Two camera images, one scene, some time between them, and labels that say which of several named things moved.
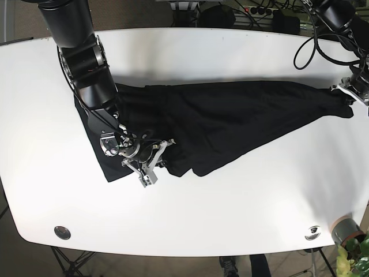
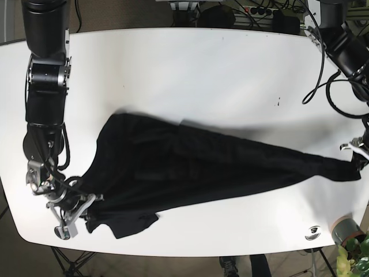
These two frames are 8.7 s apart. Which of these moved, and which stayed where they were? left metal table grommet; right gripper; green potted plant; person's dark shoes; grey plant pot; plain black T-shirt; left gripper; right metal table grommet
Moved: left gripper; plain black T-shirt; right gripper
Stayed: person's dark shoes; grey plant pot; green potted plant; right metal table grommet; left metal table grommet
